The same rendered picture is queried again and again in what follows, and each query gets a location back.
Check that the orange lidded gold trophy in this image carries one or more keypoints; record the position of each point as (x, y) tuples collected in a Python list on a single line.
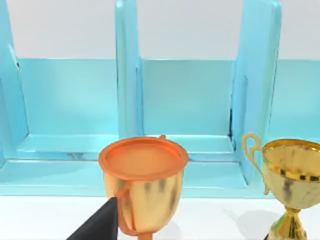
[(145, 185)]

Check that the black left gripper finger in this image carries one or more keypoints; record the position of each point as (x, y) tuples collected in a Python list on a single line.
[(102, 222)]

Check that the light blue rack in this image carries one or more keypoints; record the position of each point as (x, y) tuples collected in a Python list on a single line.
[(75, 105)]

